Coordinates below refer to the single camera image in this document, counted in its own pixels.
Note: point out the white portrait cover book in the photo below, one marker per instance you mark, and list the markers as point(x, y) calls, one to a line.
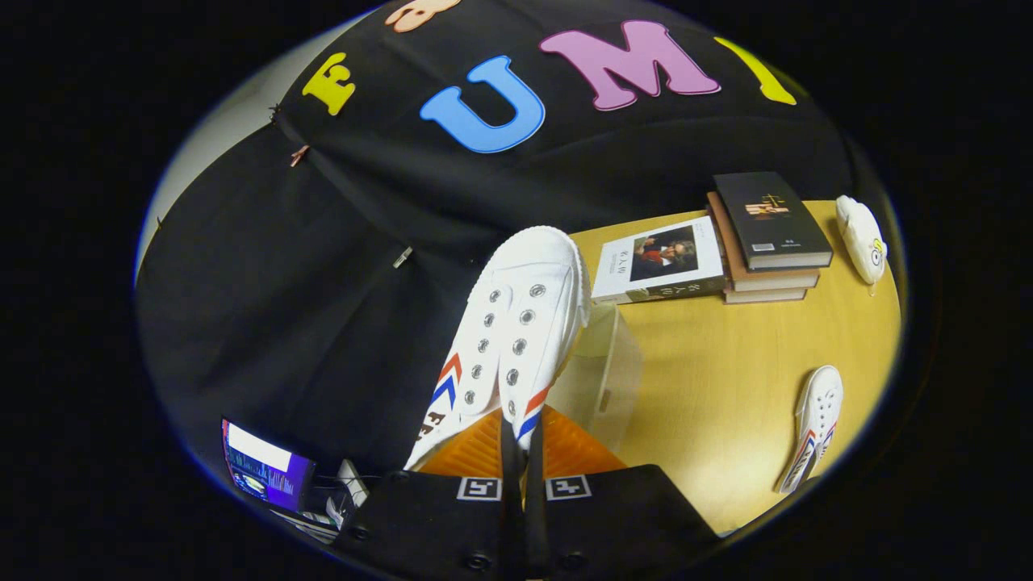
point(621, 270)

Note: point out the white plush toy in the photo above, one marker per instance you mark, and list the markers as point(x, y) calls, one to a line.
point(855, 234)

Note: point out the black cover book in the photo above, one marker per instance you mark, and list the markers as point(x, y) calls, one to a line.
point(767, 234)

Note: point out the cream fabric storage box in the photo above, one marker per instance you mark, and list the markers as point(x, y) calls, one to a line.
point(613, 379)

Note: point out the white striped canvas shoe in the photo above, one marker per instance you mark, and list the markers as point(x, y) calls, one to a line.
point(819, 403)
point(524, 274)

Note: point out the black backdrop cloth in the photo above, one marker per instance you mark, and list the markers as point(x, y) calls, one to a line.
point(323, 323)

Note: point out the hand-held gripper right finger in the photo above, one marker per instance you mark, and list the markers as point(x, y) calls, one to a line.
point(534, 460)

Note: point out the white laptop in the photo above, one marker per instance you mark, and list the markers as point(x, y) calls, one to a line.
point(349, 480)

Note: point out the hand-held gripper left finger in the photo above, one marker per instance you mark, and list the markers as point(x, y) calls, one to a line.
point(508, 460)

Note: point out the copper clip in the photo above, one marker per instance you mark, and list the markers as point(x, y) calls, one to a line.
point(299, 155)

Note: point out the silver clip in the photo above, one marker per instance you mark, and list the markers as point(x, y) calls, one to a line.
point(402, 257)

